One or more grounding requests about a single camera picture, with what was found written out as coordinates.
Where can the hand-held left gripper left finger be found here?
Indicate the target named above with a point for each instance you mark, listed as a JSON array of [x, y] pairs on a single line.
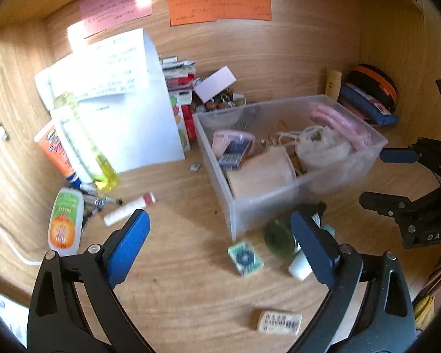
[[128, 246]]

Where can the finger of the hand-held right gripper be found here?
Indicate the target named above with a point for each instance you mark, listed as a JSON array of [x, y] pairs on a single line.
[[382, 200], [398, 155]]

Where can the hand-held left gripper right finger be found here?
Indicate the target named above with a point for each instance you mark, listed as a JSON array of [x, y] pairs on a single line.
[[314, 250]]

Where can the dark green bottle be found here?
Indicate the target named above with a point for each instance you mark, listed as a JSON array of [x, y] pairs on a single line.
[[279, 239]]

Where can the clear plastic storage box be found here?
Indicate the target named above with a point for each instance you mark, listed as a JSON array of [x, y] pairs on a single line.
[[264, 204]]

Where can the pink mesh bag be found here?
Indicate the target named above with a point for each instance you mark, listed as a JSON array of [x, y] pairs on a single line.
[[338, 121]]

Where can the clear cotton swab container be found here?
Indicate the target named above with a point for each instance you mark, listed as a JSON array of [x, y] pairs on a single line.
[[264, 172]]

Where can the wooden desktop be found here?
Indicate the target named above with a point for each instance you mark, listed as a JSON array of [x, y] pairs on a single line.
[[191, 286]]

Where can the white lip balm red cap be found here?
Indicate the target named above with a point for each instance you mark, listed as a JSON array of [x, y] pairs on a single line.
[[128, 209]]

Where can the blue pencil pouch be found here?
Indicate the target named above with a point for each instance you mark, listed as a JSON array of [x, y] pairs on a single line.
[[375, 114]]

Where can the pink flat box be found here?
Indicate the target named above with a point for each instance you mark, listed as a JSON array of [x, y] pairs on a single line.
[[356, 112]]

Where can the white bottle orange green label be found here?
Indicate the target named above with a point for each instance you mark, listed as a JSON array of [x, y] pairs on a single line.
[[64, 224]]

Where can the square green white tile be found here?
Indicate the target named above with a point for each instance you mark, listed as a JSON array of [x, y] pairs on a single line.
[[244, 257]]

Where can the black orange zip case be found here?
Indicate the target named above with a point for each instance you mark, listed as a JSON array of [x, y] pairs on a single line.
[[376, 81]]

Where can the beige eraser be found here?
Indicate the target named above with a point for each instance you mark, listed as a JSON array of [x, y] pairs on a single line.
[[279, 322]]

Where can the yellow tube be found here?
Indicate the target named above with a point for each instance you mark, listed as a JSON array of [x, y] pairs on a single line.
[[332, 82]]

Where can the yellow liquid spray bottle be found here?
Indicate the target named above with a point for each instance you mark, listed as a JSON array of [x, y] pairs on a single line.
[[92, 154]]

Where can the small metal clip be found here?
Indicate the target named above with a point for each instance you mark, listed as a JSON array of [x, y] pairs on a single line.
[[195, 167]]

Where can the large white paper sheet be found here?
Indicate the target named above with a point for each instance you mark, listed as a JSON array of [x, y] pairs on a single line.
[[143, 132]]

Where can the small blue box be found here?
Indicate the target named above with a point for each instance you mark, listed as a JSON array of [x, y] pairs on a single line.
[[235, 159]]

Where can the orange sunscreen tube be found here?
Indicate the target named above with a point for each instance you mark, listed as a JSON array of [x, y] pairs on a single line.
[[53, 150]]

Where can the white cream tube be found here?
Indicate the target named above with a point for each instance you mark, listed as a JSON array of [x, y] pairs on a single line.
[[71, 136]]

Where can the fruit print carton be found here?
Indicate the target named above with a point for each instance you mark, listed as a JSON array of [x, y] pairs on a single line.
[[182, 125]]

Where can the white printed leaflet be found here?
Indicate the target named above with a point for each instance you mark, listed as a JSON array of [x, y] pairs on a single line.
[[5, 312]]

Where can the pink soft pouch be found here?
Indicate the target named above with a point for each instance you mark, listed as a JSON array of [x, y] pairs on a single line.
[[222, 139]]

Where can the white paper with writing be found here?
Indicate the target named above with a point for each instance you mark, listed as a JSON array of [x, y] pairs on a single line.
[[110, 66]]

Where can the white rectangular block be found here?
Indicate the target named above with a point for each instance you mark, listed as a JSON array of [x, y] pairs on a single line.
[[215, 82]]

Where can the orange paper note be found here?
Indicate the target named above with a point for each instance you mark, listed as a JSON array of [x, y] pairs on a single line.
[[218, 9]]

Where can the pink paper note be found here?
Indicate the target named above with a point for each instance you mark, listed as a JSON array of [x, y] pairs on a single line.
[[115, 5]]

